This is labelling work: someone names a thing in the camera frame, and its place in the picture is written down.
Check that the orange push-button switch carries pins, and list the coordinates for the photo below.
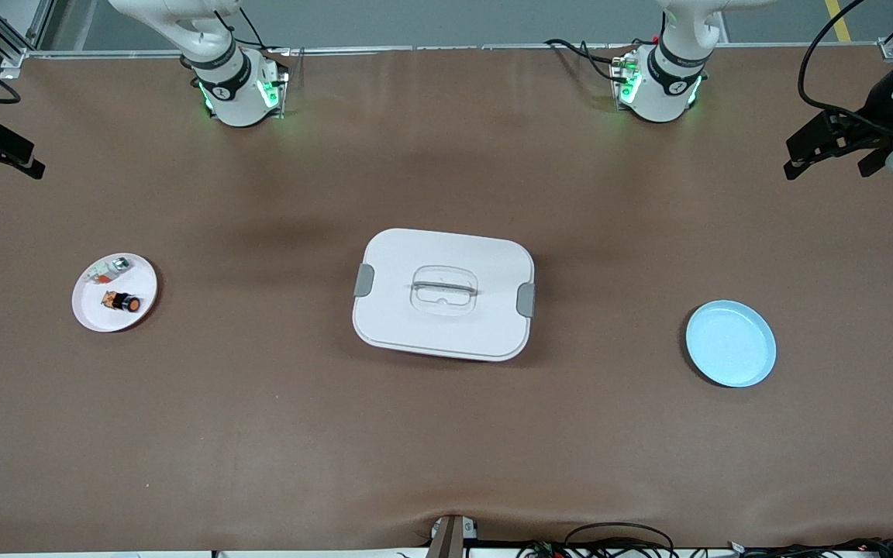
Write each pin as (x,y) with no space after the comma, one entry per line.
(130,304)

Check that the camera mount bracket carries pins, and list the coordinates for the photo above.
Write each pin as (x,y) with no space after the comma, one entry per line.
(446,539)

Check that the white lidded storage box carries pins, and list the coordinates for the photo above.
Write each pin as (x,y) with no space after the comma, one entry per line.
(415,333)

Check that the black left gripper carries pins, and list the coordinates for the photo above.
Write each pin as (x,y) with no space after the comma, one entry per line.
(878,107)

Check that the brown table cover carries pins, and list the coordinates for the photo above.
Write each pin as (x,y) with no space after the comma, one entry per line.
(260,434)

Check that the aluminium table edge rail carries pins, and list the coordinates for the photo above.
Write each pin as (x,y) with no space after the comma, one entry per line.
(454,49)

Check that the pink round plate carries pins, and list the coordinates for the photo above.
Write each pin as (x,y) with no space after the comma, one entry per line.
(117,319)

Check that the light blue round plate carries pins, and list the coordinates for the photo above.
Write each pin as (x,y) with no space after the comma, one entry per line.
(729,345)

